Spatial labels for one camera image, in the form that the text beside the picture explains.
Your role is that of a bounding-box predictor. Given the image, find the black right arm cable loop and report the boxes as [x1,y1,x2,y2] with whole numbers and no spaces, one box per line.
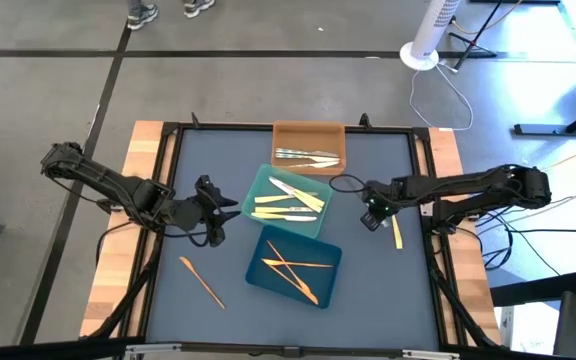
[327,173,369,196]

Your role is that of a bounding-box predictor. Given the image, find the wooden table side board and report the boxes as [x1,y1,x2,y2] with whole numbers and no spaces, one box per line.
[78,119,179,341]
[427,127,503,346]

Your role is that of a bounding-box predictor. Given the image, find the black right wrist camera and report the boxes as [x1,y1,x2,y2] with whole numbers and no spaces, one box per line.
[359,209,390,233]

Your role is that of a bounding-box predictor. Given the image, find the white fan cable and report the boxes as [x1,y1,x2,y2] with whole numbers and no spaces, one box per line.
[408,62,475,132]

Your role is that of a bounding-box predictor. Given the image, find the person's shoe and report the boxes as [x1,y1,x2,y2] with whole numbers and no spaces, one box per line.
[126,0,160,30]
[183,0,217,19]

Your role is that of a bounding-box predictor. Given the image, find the clear-handled silver cutlery piece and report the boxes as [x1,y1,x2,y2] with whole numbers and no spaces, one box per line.
[274,152,343,164]
[286,160,343,170]

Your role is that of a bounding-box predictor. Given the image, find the black tripod stand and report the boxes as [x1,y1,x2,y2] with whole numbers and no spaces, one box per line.
[447,0,524,71]

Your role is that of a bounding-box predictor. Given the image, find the teal plastic bin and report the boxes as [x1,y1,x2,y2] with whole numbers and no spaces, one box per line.
[240,162,335,240]

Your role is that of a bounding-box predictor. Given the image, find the black table leg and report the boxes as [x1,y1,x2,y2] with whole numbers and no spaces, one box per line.
[489,269,576,308]

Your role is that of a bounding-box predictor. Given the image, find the white tower fan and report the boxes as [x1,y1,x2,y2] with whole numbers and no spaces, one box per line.
[399,0,463,72]

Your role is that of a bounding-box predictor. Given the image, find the yellow-handled cutlery piece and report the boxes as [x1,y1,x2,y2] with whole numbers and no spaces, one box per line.
[390,213,405,251]

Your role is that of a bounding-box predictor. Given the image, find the orange plastic bin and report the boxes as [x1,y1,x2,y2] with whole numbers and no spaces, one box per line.
[270,119,348,177]

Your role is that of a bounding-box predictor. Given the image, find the aluminium rail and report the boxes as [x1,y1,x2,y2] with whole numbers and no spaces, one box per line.
[123,341,462,360]

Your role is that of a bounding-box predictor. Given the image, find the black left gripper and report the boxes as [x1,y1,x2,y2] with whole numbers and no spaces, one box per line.
[169,173,243,249]

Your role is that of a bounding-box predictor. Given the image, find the black desk base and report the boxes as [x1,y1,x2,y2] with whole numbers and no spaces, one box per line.
[512,69,576,137]

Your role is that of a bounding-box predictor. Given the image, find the wooden cutlery piece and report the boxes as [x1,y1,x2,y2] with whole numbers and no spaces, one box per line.
[262,260,309,296]
[260,257,335,270]

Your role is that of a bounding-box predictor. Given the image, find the blue plastic bin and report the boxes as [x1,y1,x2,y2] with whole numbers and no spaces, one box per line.
[244,223,344,310]

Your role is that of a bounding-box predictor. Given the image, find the black table frame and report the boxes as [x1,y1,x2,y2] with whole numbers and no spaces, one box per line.
[80,112,519,360]

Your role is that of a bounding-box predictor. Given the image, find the yellow-handled table knife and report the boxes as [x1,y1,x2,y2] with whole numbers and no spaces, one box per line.
[268,175,327,209]
[287,187,324,215]
[253,205,315,215]
[250,212,319,223]
[253,191,320,205]

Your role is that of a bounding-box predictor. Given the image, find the black cable bundle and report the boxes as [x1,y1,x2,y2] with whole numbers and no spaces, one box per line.
[432,189,576,281]

